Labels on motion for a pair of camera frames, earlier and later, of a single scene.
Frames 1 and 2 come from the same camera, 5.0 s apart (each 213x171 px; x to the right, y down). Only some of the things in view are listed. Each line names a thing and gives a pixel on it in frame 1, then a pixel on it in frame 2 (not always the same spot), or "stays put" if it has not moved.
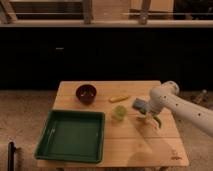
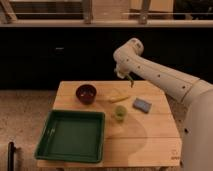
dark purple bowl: (86, 93) stays put
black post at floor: (11, 154) stays put
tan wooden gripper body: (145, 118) to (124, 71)
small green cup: (120, 112) stays put
